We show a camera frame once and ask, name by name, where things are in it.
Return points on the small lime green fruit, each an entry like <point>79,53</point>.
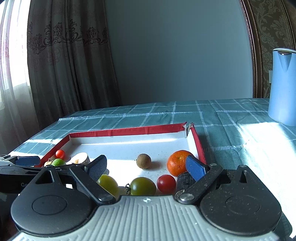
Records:
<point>57,162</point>

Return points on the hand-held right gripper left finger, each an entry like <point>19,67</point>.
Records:
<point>98,167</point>

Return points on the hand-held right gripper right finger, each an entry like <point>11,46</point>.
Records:
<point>195,169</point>

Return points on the blue kettle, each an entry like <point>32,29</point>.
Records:
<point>283,88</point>

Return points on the red cherry tomato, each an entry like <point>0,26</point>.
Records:
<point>60,154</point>
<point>166,184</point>

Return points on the pale beige fruit piece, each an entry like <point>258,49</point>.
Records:
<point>81,158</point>

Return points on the large green tomato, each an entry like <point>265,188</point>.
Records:
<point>143,186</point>

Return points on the white sheer curtain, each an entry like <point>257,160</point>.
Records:
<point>12,69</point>

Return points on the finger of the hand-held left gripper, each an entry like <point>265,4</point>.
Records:
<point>20,170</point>
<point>29,160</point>

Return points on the yellow green tomato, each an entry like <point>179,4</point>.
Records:
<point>109,184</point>

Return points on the brown patterned curtain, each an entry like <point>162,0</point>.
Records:
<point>69,58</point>

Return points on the teal plaid tablecloth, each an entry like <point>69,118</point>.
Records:
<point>231,129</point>

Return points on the orange mandarin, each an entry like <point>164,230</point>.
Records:
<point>177,163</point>

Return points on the brown wooden wall frame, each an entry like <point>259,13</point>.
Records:
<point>261,34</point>

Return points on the red cardboard box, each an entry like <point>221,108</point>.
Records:
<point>129,141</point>

